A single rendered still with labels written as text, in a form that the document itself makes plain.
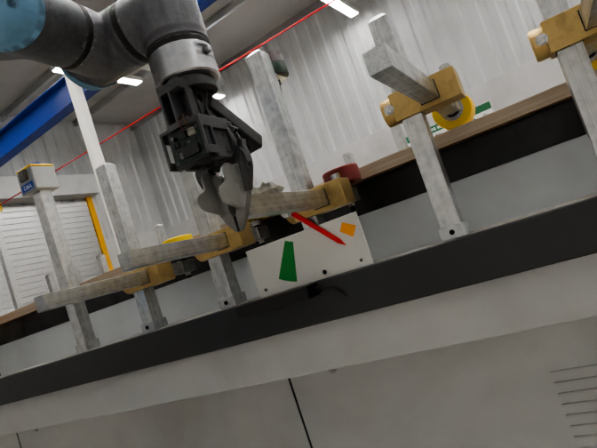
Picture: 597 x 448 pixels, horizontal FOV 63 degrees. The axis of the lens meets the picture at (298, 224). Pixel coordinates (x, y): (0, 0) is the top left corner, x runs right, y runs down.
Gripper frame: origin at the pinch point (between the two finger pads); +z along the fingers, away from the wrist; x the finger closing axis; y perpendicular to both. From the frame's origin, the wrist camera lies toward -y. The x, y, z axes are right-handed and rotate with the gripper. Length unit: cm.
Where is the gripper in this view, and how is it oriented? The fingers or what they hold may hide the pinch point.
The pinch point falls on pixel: (241, 221)
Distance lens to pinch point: 68.3
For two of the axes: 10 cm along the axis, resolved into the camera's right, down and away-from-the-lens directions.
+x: 8.2, -3.1, -4.8
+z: 3.0, 9.5, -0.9
